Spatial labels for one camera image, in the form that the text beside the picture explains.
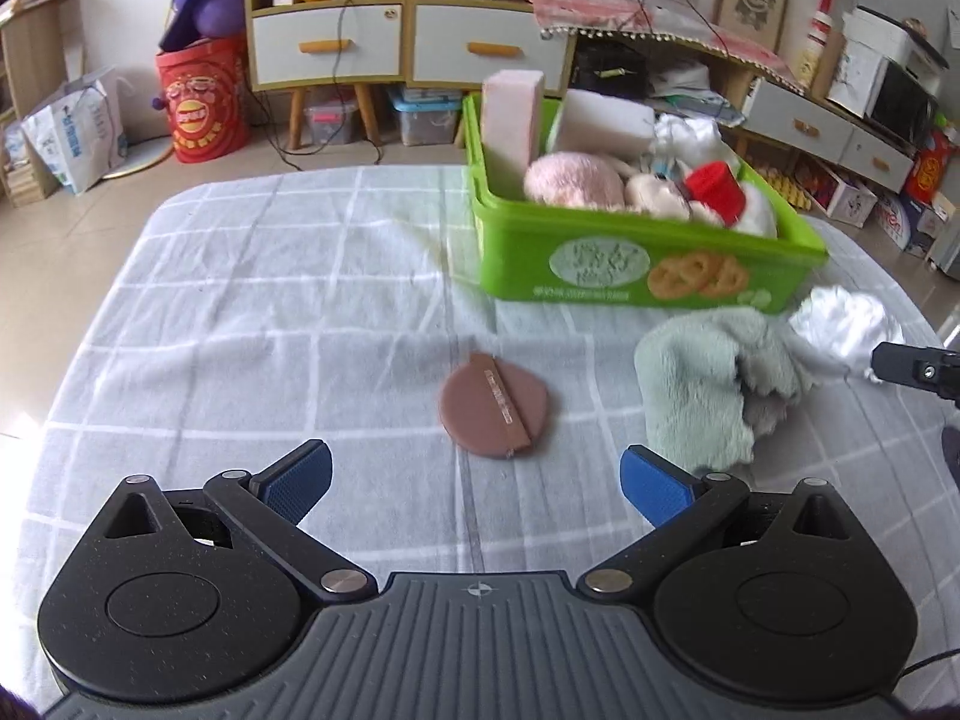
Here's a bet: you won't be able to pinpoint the clear storage box blue lid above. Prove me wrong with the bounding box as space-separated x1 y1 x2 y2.
388 86 464 147

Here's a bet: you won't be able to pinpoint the white red open carton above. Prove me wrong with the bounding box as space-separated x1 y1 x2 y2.
795 157 878 230

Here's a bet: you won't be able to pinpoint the white microwave oven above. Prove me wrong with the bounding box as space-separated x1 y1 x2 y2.
862 56 938 147

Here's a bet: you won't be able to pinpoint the green plastic box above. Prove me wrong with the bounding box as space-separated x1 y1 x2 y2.
461 90 830 314

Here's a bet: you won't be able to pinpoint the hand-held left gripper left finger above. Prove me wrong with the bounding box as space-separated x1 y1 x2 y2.
90 439 380 605

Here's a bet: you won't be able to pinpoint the pink sponge block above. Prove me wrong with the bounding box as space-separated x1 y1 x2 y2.
480 69 545 200

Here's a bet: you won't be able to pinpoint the round white floor base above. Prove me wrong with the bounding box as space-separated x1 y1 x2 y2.
101 136 175 181

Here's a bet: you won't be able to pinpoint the pink tasselled cloth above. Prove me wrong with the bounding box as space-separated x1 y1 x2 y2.
521 0 807 95

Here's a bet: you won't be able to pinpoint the pink plush toy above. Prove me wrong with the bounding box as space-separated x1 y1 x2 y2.
523 151 627 212

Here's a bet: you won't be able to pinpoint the black bag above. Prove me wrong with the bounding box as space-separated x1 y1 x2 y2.
570 41 653 102

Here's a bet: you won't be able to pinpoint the white foam block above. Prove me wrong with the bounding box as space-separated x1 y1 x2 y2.
546 88 659 164

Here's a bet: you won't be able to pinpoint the white box on microwave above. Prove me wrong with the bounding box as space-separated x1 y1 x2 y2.
844 6 950 76

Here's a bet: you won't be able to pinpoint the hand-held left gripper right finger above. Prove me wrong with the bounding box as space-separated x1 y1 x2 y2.
574 444 875 601

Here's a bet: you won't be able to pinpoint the red printed bucket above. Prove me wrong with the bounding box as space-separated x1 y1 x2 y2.
154 37 252 164

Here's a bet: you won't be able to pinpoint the wooden bookshelf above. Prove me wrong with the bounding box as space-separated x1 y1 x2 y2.
0 0 83 207

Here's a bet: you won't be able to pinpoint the white paper bag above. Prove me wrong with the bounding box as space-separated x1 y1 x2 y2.
21 67 125 197

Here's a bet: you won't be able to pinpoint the white drawer wooden handle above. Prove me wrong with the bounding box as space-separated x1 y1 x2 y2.
411 4 575 91
746 79 852 158
251 4 404 89
840 124 914 192

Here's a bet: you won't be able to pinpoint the clear storage box pink contents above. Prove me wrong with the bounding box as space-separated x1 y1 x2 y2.
304 90 368 147

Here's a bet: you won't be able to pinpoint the grey-green fluffy towel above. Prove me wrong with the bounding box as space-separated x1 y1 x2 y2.
634 307 815 470

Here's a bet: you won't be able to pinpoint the yellow egg tray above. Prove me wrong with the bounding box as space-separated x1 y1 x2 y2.
754 157 815 211

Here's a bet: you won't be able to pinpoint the brown round powder puff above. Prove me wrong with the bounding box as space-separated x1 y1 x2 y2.
437 352 554 460

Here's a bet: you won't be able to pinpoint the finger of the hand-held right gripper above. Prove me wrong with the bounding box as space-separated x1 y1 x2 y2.
870 341 960 410

